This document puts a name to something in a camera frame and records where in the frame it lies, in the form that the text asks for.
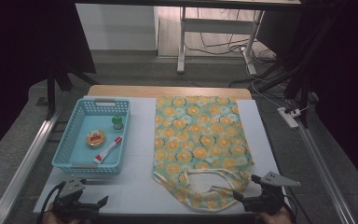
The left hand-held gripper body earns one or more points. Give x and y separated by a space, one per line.
71 188

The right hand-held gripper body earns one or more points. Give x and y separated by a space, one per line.
270 199

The red and white tube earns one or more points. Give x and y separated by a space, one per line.
107 151

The round yellow tin red label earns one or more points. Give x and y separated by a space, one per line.
95 138

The blue plastic basket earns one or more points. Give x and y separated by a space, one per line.
74 124

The small green-capped bottle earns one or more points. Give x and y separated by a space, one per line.
117 122

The orange print cloth bag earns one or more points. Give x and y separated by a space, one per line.
199 137

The person's right hand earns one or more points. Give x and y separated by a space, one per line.
276 219

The person's left hand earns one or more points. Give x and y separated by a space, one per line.
51 219

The white power strip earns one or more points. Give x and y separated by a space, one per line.
287 118

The black metal stand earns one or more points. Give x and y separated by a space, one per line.
52 93
301 74

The dark curtain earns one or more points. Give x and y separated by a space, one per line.
18 62
348 77

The aluminium rail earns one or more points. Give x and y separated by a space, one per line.
323 174
28 155

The white desk frame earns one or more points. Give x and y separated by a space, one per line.
217 26

